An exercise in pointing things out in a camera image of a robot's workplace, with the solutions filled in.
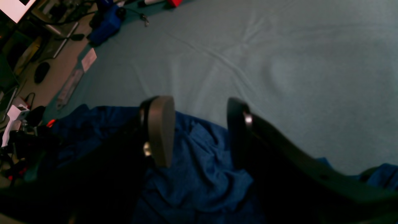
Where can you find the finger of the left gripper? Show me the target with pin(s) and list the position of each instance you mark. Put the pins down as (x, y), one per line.
(35, 116)

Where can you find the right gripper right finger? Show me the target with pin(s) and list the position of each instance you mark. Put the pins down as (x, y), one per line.
(293, 187)

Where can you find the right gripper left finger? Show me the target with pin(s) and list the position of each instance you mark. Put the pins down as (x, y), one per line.
(103, 186)

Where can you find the blue t-shirt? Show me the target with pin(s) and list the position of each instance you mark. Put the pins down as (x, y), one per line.
(201, 185)

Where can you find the packaged blade box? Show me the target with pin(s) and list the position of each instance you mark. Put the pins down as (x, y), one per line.
(68, 88)

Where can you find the black computer mouse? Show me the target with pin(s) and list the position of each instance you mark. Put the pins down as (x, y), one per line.
(41, 72)

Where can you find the white leaflet card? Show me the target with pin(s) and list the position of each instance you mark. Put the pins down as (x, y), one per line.
(88, 59)

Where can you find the black small device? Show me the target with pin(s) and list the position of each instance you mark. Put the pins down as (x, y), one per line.
(76, 37)

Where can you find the blue box with knob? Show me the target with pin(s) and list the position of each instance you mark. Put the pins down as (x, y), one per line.
(105, 23)

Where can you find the white black marker pen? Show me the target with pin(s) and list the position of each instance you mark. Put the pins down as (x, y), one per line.
(146, 3)

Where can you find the red cube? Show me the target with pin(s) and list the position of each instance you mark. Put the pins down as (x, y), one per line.
(174, 3)

